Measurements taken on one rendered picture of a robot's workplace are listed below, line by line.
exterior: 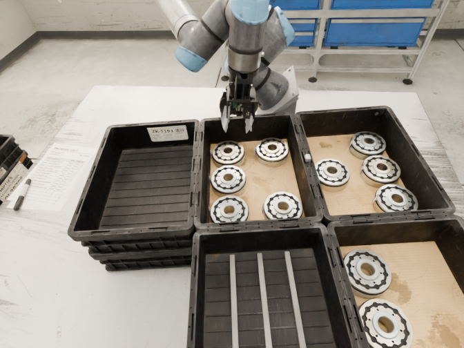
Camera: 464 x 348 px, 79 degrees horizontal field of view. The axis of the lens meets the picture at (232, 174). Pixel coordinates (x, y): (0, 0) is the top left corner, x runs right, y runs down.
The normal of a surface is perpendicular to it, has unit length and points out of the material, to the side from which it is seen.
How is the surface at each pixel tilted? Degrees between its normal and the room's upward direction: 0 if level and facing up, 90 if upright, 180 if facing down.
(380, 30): 90
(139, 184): 0
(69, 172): 0
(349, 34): 90
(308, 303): 0
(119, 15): 90
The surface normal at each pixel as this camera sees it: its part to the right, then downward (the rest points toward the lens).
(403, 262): -0.06, -0.64
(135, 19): -0.13, 0.76
